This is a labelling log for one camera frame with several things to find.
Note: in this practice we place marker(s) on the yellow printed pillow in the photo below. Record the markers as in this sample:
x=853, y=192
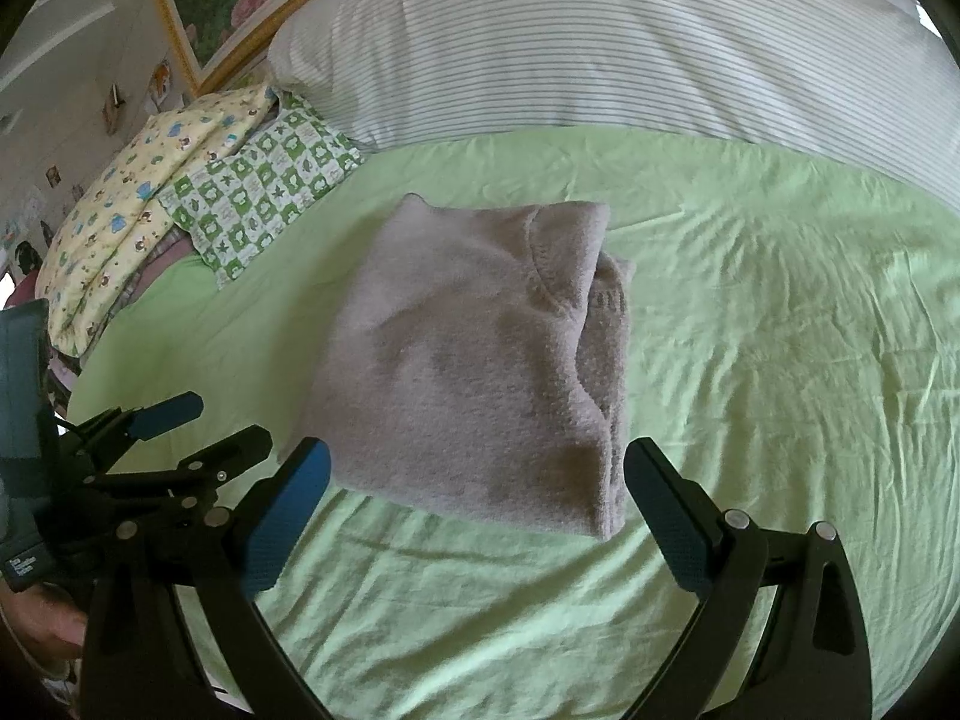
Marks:
x=127, y=217

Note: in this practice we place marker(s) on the person's left hand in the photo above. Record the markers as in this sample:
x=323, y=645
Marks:
x=45, y=626

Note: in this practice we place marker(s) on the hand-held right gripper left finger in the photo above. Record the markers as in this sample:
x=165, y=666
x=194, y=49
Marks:
x=289, y=510

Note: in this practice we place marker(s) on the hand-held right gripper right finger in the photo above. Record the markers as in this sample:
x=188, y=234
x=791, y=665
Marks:
x=679, y=517

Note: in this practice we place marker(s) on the green bed sheet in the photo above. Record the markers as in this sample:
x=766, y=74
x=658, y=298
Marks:
x=750, y=360

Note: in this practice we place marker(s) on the green checkered pillow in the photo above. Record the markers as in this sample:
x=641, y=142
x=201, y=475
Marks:
x=255, y=195

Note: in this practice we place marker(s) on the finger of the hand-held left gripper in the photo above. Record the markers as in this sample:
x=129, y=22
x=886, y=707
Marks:
x=225, y=450
x=165, y=414

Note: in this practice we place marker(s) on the beige fleece sweater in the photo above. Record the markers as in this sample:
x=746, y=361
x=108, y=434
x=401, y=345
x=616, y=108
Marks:
x=465, y=360

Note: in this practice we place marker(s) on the wall sticker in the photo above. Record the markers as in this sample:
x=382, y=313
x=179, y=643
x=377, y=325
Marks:
x=163, y=82
x=114, y=109

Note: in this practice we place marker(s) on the white striped pillow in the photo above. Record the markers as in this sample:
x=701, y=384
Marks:
x=615, y=45

